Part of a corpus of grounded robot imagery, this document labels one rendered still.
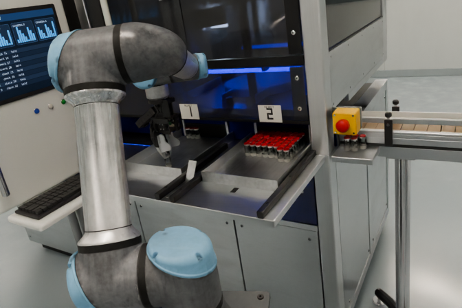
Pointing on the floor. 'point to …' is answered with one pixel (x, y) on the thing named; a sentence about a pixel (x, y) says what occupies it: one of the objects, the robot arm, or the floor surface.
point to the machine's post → (321, 124)
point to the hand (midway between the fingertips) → (165, 153)
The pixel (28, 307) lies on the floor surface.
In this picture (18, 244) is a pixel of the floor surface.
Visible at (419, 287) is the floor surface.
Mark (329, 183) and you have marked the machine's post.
